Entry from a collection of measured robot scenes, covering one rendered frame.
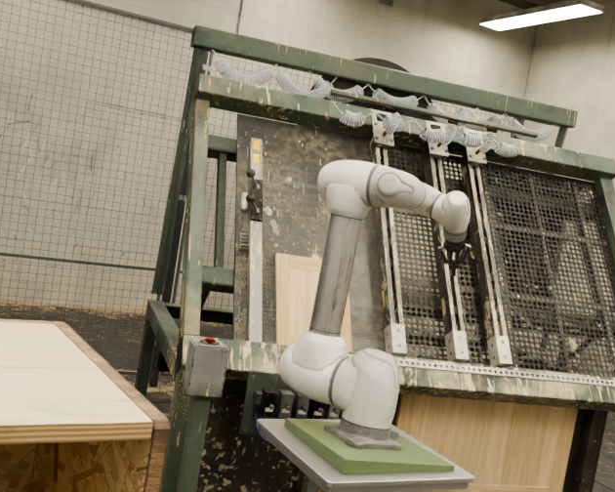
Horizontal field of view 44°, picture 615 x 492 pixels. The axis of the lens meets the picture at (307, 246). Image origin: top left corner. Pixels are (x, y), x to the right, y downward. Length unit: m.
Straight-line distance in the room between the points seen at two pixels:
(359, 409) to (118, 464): 1.52
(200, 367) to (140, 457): 1.81
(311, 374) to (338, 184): 0.59
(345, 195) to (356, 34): 6.57
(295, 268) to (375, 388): 0.94
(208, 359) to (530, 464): 1.77
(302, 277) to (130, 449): 2.32
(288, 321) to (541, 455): 1.43
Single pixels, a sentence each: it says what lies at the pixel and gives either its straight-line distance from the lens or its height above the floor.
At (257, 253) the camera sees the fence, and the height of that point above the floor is 1.22.
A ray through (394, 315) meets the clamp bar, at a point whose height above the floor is 1.05.
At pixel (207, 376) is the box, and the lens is 2.59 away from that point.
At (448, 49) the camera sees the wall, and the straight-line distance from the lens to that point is 9.51.
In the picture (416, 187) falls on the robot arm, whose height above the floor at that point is 1.56.
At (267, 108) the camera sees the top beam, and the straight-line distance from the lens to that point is 3.42.
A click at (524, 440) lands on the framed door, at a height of 0.54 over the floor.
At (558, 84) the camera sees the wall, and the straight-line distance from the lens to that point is 9.85.
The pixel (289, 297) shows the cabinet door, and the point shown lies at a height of 1.07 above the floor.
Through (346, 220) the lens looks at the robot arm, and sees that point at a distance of 2.34.
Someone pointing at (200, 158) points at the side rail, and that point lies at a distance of 3.19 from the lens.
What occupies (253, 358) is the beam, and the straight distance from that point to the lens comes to 2.84.
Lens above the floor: 1.49
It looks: 4 degrees down
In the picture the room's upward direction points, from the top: 9 degrees clockwise
